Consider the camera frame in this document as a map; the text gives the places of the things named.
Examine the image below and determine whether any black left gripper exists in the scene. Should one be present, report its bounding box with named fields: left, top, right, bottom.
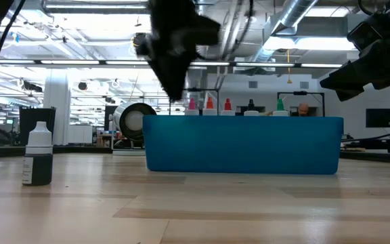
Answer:
left=135, top=0, right=222, bottom=102

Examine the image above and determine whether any pink food coloring bottle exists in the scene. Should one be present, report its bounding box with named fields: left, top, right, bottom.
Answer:
left=184, top=98, right=200, bottom=117

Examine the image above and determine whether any orange food coloring bottle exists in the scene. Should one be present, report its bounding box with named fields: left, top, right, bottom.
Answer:
left=202, top=97, right=218, bottom=117

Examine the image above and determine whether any red food coloring bottle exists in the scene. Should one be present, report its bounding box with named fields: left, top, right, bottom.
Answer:
left=220, top=98, right=236, bottom=117

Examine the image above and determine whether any green food coloring bottle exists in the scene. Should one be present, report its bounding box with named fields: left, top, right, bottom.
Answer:
left=272, top=98, right=289, bottom=117

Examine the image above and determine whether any black food coloring bottle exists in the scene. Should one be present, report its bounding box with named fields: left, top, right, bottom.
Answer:
left=243, top=98, right=260, bottom=117

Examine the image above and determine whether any black monitor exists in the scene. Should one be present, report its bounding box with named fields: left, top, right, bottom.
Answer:
left=366, top=108, right=390, bottom=129

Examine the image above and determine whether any person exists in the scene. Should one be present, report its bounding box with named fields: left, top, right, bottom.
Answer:
left=297, top=102, right=310, bottom=117

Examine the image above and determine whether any white cylindrical lamp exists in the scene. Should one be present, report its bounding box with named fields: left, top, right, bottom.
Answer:
left=112, top=102, right=158, bottom=142

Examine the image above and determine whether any blue plastic bin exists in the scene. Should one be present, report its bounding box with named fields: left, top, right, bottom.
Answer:
left=142, top=115, right=345, bottom=176

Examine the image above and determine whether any white pillar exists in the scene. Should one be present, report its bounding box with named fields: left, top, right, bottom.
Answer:
left=43, top=69, right=71, bottom=146

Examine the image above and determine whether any black cabinet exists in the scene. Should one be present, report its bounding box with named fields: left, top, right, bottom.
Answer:
left=18, top=106, right=57, bottom=146

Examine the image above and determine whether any small dark bottle white cap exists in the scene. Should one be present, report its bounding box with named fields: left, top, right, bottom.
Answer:
left=22, top=121, right=54, bottom=186

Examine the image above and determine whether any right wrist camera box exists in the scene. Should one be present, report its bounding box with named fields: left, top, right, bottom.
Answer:
left=347, top=12, right=390, bottom=52

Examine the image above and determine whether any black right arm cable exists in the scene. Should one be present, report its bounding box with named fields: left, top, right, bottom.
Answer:
left=343, top=125, right=390, bottom=143

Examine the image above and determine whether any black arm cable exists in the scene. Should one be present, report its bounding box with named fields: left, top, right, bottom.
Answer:
left=343, top=125, right=390, bottom=143
left=0, top=0, right=26, bottom=91

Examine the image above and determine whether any silver spiral ventilation duct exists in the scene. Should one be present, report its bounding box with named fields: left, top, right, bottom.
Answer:
left=248, top=0, right=320, bottom=64

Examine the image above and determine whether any black aluminium table frame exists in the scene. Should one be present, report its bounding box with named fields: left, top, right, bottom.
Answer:
left=0, top=144, right=390, bottom=166

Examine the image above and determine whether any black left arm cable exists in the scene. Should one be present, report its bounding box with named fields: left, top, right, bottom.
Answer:
left=0, top=0, right=26, bottom=91

